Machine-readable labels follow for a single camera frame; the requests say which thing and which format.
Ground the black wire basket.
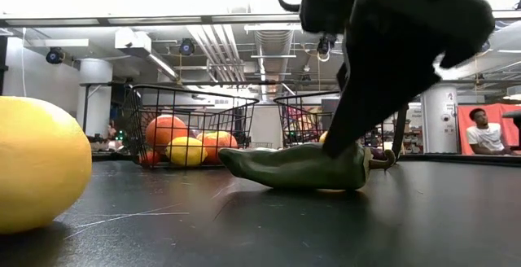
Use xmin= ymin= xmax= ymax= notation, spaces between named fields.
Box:
xmin=121 ymin=84 xmax=260 ymax=169
xmin=273 ymin=90 xmax=409 ymax=164

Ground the black overhead frame beam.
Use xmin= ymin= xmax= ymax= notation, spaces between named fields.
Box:
xmin=0 ymin=11 xmax=521 ymax=28

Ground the orange peach with leaves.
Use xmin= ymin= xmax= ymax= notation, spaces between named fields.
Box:
xmin=195 ymin=130 xmax=239 ymax=165

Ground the white ceiling box unit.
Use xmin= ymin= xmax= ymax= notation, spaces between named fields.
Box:
xmin=114 ymin=28 xmax=152 ymax=58

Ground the round orange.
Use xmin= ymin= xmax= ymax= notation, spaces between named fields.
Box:
xmin=145 ymin=114 xmax=189 ymax=149

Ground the yellow lemon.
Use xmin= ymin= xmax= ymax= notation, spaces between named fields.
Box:
xmin=164 ymin=135 xmax=209 ymax=168

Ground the ribbed metal ceiling duct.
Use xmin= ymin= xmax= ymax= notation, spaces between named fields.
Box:
xmin=254 ymin=28 xmax=295 ymax=97

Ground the red tomato green calyx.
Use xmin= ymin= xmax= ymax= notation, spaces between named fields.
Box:
xmin=138 ymin=148 xmax=163 ymax=167

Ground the black horizontal bar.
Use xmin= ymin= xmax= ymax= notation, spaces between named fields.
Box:
xmin=134 ymin=78 xmax=521 ymax=88

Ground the green chili pepper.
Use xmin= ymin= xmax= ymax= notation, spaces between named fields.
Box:
xmin=218 ymin=142 xmax=396 ymax=190

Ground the long white light fixture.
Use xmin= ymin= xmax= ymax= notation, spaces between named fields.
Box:
xmin=147 ymin=53 xmax=179 ymax=80

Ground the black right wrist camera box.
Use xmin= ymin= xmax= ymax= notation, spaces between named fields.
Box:
xmin=300 ymin=0 xmax=360 ymax=35

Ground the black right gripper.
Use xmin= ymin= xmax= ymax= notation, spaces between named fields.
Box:
xmin=323 ymin=0 xmax=497 ymax=158

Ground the round yellow citrus fruit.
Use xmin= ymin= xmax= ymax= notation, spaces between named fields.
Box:
xmin=0 ymin=95 xmax=94 ymax=235

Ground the red-orange cloth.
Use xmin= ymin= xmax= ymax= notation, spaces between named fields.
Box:
xmin=458 ymin=103 xmax=521 ymax=157

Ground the white round column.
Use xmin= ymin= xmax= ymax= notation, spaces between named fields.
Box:
xmin=77 ymin=58 xmax=114 ymax=138
xmin=421 ymin=83 xmax=459 ymax=154

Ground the person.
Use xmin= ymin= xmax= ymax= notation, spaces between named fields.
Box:
xmin=106 ymin=119 xmax=119 ymax=141
xmin=466 ymin=107 xmax=514 ymax=156

